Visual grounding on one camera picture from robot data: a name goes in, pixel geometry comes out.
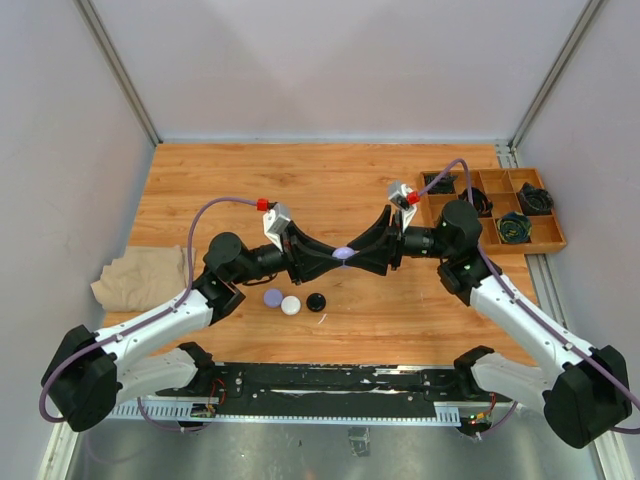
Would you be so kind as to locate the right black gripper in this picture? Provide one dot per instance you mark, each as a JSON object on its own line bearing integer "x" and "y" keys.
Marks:
{"x": 377, "y": 260}

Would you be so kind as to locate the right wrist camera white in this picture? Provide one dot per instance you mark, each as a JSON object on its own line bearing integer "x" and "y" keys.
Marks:
{"x": 405, "y": 200}

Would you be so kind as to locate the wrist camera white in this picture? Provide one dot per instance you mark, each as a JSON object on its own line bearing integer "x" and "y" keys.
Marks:
{"x": 275, "y": 221}
{"x": 405, "y": 200}

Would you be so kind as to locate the white earbud charging case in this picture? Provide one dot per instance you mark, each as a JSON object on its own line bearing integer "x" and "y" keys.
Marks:
{"x": 290, "y": 305}

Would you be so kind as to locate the purple charging case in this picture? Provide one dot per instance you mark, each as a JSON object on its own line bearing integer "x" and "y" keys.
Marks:
{"x": 343, "y": 253}
{"x": 273, "y": 298}

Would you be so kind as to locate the rolled blue yellow tie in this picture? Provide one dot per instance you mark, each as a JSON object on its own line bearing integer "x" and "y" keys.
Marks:
{"x": 514, "y": 228}

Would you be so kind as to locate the beige folded cloth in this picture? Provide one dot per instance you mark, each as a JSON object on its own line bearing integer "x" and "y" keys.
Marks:
{"x": 142, "y": 279}

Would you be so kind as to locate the wooden compartment tray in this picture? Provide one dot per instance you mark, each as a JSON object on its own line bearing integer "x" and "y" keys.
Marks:
{"x": 515, "y": 209}

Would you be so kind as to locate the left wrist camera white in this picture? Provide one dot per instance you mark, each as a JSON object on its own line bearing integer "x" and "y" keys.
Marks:
{"x": 275, "y": 221}

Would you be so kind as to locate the rolled dark tie top left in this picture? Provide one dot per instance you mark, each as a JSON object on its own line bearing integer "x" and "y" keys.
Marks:
{"x": 446, "y": 185}

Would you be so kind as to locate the white slotted cable duct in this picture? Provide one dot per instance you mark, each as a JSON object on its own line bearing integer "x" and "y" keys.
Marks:
{"x": 180, "y": 410}

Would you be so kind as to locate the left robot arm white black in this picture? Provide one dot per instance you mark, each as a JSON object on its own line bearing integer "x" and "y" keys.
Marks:
{"x": 92, "y": 372}

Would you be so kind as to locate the rolled dark tie right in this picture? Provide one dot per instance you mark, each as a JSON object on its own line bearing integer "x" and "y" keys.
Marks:
{"x": 535, "y": 201}

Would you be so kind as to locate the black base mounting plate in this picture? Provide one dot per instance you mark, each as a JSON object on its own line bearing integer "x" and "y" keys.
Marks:
{"x": 376, "y": 386}

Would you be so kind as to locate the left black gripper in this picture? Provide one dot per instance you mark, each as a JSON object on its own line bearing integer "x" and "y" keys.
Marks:
{"x": 298, "y": 254}

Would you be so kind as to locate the black earbud charging case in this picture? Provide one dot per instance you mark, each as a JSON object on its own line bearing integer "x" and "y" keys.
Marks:
{"x": 316, "y": 302}

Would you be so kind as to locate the rolled dark tie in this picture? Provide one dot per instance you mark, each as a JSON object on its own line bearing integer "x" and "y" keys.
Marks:
{"x": 446, "y": 185}
{"x": 535, "y": 201}

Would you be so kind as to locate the rolled black tie centre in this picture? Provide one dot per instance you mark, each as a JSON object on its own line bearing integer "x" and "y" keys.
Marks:
{"x": 482, "y": 204}

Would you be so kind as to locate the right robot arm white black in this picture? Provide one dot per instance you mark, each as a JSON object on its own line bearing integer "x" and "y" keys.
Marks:
{"x": 581, "y": 391}

